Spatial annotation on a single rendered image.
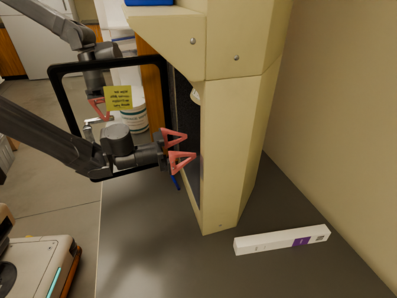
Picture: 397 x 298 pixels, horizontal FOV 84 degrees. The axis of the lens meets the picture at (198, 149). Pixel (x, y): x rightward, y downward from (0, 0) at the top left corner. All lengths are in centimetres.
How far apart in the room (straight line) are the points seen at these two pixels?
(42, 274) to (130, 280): 100
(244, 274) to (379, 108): 53
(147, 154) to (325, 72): 57
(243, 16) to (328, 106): 46
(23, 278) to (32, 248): 18
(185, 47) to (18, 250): 162
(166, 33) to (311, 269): 65
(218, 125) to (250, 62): 13
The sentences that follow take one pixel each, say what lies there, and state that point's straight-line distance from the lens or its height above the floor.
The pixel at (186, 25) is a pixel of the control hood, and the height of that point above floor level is 150.
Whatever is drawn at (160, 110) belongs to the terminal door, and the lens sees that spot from 74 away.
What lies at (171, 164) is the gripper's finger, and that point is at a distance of 55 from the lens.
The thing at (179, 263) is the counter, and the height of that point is 94.
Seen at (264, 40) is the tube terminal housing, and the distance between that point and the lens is 43.
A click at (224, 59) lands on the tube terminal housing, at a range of 40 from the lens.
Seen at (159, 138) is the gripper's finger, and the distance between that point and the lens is 60.
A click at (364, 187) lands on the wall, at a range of 76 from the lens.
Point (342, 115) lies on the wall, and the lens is 75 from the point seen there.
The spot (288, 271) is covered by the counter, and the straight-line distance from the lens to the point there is 70.
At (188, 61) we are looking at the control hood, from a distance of 38.
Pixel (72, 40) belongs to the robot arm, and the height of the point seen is 142.
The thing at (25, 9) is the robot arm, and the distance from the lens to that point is 88.
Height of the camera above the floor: 154
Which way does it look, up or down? 36 degrees down
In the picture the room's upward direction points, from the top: straight up
